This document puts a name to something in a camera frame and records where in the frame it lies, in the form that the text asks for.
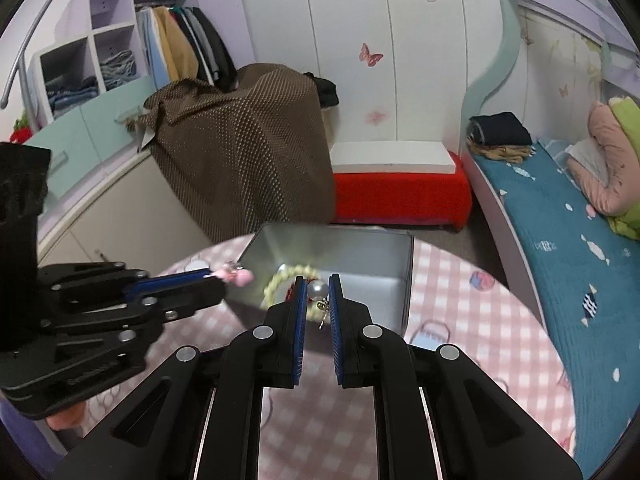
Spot pink quilt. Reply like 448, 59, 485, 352
566, 101, 640, 216

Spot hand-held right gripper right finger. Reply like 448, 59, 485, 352
327, 273, 584, 480

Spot grey metal box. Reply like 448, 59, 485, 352
224, 223, 416, 356

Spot folded dark clothes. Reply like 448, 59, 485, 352
468, 112, 533, 147

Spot white wardrobe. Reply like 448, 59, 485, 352
234, 0, 507, 162

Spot red plush toy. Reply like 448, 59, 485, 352
9, 117, 34, 144

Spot pink bead bracelet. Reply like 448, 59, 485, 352
210, 259, 255, 287

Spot white board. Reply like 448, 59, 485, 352
330, 140, 456, 175

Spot folded tan clothes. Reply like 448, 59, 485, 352
467, 142, 539, 165

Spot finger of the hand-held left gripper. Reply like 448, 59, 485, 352
37, 261, 214, 311
47, 279, 227, 346

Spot person's left hand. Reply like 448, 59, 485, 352
47, 402, 89, 434

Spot teal bunk bed frame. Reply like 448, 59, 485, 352
459, 0, 640, 322

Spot purple stair shelf cabinet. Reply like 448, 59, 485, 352
0, 0, 257, 261

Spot folded blue jeans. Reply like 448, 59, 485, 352
98, 48, 139, 92
47, 75, 100, 114

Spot red stool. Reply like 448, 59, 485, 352
330, 149, 474, 231

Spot yellow-green bead bracelet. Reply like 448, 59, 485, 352
261, 263, 324, 324

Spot white pillow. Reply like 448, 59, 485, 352
564, 139, 609, 174

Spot brown dotted cloth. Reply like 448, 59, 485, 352
142, 63, 337, 244

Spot black garment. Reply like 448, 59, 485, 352
304, 72, 341, 109

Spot grey metal handrail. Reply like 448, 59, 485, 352
0, 0, 82, 109

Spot pearl earring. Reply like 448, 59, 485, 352
307, 280, 331, 331

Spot row of hanging clothes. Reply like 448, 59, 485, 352
134, 3, 239, 94

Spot pink checked tablecloth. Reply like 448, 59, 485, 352
79, 232, 577, 480

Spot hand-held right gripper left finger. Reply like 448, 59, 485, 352
50, 275, 307, 480

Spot person's left forearm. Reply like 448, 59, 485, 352
0, 396, 69, 480

